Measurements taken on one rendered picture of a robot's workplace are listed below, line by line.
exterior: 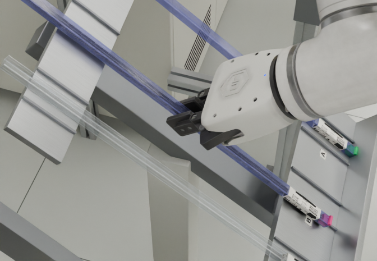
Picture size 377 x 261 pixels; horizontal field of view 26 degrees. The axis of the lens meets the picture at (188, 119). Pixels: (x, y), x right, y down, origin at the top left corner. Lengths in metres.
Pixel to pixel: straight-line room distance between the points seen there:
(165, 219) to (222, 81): 0.33
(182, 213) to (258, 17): 1.27
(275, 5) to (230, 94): 1.50
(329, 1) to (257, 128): 0.16
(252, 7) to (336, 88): 1.58
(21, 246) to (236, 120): 0.27
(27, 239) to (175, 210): 0.34
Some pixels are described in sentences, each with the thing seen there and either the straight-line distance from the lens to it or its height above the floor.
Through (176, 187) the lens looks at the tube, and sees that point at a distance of 0.95.
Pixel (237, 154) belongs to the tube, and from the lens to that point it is 1.02.
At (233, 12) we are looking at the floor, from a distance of 2.38.
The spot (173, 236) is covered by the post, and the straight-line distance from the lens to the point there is 1.24.
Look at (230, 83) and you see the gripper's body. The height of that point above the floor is 0.98.
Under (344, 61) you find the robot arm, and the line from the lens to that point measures 0.82.
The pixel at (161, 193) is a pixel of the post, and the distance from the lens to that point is 1.15.
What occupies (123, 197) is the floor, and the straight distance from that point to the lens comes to 2.00.
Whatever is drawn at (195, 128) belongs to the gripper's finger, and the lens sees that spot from 0.97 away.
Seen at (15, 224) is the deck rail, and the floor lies 0.94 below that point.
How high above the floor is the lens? 1.70
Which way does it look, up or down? 53 degrees down
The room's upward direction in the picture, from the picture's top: straight up
